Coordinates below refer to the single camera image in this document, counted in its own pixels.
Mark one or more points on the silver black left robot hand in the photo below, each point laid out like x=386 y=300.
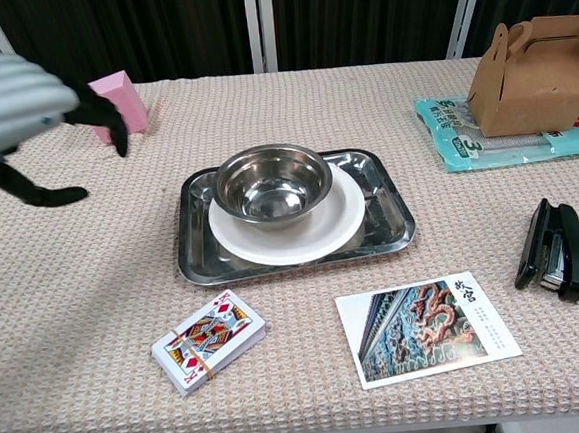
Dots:
x=4 y=98

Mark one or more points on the round metal bowl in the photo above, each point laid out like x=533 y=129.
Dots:
x=272 y=188

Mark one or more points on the white round plate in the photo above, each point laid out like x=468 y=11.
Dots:
x=282 y=247

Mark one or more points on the rectangular metal tray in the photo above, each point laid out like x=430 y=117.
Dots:
x=391 y=228

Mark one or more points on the pink foam block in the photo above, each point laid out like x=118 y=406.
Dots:
x=130 y=103

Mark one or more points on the beige waffle tablecloth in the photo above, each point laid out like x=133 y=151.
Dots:
x=98 y=271

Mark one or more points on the banded playing card deck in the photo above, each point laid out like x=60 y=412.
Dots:
x=206 y=341

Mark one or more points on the teal plastic package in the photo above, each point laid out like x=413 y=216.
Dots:
x=515 y=151

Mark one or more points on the brown paper takeout box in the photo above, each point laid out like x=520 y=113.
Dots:
x=530 y=87

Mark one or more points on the black stapler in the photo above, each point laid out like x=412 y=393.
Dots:
x=570 y=249

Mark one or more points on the dragon wall postcard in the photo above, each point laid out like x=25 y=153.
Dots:
x=424 y=328

